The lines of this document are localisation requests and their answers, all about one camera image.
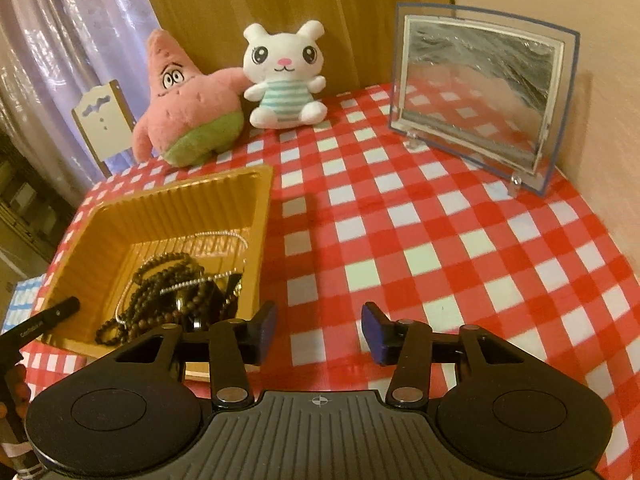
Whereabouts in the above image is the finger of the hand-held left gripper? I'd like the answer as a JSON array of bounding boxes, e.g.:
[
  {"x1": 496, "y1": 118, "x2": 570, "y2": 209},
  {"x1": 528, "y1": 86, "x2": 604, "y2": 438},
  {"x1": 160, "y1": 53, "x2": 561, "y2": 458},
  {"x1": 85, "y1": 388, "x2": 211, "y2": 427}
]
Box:
[{"x1": 0, "y1": 297, "x2": 81, "y2": 356}]

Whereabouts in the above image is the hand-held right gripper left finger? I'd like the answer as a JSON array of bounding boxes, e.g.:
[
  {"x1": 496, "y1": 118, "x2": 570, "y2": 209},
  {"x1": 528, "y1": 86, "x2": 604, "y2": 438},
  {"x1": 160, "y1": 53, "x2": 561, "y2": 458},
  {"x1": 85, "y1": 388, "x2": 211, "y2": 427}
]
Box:
[{"x1": 115, "y1": 301, "x2": 278, "y2": 408}]

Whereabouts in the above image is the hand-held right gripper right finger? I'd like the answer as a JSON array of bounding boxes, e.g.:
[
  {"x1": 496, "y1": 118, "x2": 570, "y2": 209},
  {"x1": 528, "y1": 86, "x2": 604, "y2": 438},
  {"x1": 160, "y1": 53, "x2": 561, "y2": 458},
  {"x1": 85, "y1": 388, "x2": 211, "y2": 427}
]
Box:
[{"x1": 361, "y1": 301, "x2": 526, "y2": 408}]

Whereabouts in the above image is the black wristwatch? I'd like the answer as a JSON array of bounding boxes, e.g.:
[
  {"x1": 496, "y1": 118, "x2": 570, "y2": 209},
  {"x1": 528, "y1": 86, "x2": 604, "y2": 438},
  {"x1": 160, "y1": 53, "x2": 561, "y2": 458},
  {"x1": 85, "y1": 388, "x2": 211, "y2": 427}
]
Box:
[{"x1": 172, "y1": 285, "x2": 226, "y2": 333}]

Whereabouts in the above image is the brown bead bracelet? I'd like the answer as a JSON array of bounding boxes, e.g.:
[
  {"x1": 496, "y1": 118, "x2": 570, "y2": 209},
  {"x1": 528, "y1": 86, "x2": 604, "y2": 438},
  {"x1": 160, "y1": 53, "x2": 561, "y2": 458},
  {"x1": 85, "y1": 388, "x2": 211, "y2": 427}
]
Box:
[{"x1": 95, "y1": 280, "x2": 241, "y2": 346}]

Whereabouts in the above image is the gold plastic tray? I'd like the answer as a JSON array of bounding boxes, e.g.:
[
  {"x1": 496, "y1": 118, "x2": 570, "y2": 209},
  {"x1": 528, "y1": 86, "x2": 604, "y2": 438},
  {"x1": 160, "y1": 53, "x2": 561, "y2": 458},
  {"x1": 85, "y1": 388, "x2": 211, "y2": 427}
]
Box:
[{"x1": 32, "y1": 164, "x2": 275, "y2": 386}]

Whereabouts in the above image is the dark bead bracelet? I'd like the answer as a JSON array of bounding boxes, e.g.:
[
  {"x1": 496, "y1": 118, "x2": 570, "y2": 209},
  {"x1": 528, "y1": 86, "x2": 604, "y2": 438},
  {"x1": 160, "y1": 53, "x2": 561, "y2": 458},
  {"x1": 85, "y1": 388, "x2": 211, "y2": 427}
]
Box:
[{"x1": 132, "y1": 252, "x2": 201, "y2": 286}]

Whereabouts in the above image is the person's left hand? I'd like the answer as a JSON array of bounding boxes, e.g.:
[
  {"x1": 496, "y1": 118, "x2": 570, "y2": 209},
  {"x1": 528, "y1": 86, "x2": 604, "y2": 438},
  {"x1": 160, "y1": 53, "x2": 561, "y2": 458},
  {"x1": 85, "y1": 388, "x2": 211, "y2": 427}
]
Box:
[{"x1": 0, "y1": 362, "x2": 31, "y2": 423}]

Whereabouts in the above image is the blue patterned bed sheet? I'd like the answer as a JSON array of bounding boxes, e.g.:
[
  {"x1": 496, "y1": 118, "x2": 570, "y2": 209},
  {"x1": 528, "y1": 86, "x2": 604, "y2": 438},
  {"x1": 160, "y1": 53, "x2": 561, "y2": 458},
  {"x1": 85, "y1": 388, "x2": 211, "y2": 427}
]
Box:
[{"x1": 2, "y1": 275, "x2": 46, "y2": 331}]

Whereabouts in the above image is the red checkered tablecloth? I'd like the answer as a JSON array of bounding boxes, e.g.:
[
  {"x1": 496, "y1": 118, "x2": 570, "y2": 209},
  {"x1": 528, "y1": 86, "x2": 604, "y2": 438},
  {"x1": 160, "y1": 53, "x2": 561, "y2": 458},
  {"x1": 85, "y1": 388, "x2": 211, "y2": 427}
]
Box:
[{"x1": 17, "y1": 82, "x2": 633, "y2": 461}]

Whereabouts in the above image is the dark shelf unit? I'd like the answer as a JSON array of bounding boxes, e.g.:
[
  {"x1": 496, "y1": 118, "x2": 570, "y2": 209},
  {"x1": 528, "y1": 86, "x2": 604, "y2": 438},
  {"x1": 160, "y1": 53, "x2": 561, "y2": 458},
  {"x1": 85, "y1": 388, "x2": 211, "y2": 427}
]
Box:
[{"x1": 0, "y1": 125, "x2": 76, "y2": 281}]

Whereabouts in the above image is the white wooden chair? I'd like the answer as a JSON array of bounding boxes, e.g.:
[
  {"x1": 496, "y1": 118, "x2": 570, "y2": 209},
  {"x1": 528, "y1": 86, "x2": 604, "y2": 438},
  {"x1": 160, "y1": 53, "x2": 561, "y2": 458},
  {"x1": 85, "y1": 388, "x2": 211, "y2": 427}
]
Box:
[{"x1": 71, "y1": 79, "x2": 138, "y2": 178}]

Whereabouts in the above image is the pink starfish plush toy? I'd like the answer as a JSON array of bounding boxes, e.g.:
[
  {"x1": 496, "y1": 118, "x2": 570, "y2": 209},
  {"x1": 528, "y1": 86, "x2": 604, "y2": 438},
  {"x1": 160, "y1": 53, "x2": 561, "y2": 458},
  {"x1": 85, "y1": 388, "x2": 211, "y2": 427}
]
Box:
[{"x1": 131, "y1": 28, "x2": 246, "y2": 167}]

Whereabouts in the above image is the white bunny plush toy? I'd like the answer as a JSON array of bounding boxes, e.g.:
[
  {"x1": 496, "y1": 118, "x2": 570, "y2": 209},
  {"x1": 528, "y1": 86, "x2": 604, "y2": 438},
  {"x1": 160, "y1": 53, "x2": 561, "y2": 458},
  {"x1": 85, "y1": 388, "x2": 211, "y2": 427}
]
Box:
[{"x1": 242, "y1": 20, "x2": 328, "y2": 129}]

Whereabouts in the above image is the purple curtain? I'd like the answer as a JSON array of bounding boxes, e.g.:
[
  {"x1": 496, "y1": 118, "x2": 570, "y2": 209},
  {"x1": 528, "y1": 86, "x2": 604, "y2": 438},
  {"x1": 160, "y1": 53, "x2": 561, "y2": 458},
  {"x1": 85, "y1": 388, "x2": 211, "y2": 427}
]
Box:
[{"x1": 0, "y1": 0, "x2": 166, "y2": 201}]

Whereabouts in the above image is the sand art picture frame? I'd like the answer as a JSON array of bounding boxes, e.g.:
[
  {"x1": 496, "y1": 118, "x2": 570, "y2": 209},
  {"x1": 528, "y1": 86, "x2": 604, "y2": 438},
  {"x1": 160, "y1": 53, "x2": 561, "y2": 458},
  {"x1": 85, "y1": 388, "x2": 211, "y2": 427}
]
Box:
[{"x1": 388, "y1": 1, "x2": 582, "y2": 198}]

